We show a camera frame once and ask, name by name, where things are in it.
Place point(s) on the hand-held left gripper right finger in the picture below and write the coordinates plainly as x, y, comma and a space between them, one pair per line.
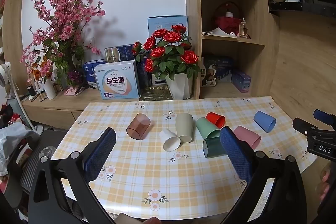
236, 155

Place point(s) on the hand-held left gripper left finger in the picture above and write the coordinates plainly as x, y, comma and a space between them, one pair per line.
101, 153

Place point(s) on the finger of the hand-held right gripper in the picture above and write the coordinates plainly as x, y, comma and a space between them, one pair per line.
324, 115
302, 125

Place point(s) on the pink cup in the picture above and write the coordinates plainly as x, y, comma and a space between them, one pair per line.
248, 136

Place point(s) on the dark green cup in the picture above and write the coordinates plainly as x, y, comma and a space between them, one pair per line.
214, 147

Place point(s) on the blue cup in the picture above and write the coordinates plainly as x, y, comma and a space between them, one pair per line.
265, 121

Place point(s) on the light green cup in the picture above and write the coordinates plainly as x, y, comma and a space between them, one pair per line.
207, 128

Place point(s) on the red cup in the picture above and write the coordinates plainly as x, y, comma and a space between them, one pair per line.
215, 119

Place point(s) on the brown translucent cup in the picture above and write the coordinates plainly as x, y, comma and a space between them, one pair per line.
138, 126

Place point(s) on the beige cup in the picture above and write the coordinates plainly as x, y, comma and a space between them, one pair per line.
184, 127

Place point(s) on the white cup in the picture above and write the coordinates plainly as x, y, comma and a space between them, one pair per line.
170, 140

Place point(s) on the person's right hand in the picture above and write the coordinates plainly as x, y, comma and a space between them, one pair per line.
325, 182

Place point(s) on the yellow checked floral tablecloth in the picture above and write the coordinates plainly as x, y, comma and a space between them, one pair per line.
147, 174

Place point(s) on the wooden low cabinet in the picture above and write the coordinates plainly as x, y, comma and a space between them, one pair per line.
57, 109

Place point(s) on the black chair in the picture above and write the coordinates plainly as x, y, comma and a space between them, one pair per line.
34, 155

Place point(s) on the white box purple label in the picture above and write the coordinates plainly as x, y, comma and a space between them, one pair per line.
116, 81

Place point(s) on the small purple box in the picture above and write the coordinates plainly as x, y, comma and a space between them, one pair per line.
241, 81

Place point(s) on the gold patterned tray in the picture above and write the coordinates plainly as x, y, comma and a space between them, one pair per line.
153, 94

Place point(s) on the wooden shelf unit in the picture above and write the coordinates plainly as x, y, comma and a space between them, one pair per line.
252, 61

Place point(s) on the blue and white box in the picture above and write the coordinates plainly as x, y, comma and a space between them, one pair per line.
90, 70

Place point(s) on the row of small bottles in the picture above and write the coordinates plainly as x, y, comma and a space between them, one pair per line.
39, 94

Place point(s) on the orange flowers in white vase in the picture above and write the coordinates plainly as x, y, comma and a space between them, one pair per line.
49, 85

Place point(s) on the grey plastic bag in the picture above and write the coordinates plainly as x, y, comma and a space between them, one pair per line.
14, 140

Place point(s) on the blue cartoon print box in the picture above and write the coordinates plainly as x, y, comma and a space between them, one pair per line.
216, 69

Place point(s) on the silver glass picture box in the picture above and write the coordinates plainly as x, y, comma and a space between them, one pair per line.
113, 55

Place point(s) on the dark blue patterned box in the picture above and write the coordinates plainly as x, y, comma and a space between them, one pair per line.
128, 53

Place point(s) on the clear glass bottle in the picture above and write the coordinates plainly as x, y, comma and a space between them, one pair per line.
243, 28

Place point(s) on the red rose plant white pot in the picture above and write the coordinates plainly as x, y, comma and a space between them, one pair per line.
173, 56

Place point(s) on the white fan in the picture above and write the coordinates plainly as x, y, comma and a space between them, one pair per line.
5, 77

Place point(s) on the white folded cloth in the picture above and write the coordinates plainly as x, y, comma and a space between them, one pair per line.
218, 32

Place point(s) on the red basket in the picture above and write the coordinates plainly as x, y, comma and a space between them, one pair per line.
229, 22

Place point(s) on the pink blossom artificial tree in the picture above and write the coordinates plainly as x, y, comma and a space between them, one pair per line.
65, 27

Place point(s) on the light blue tall box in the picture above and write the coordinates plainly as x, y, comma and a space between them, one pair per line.
160, 23

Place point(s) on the white wall socket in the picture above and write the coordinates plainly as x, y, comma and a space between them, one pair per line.
90, 41

